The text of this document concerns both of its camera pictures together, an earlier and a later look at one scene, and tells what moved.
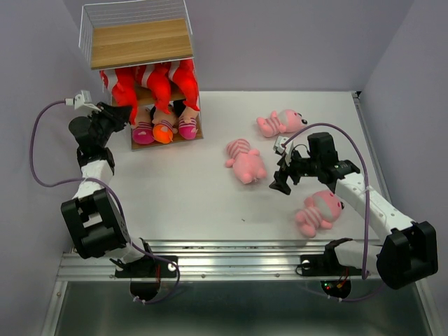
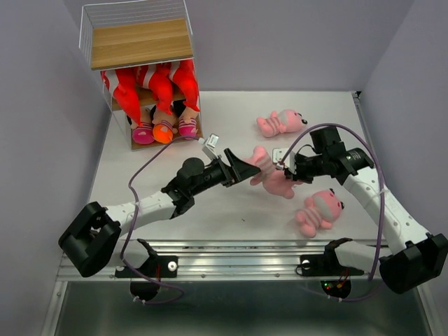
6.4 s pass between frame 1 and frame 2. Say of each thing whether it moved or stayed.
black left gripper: moved
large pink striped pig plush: moved
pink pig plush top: stayed
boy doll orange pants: stayed
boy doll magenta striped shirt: stayed
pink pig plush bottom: stayed
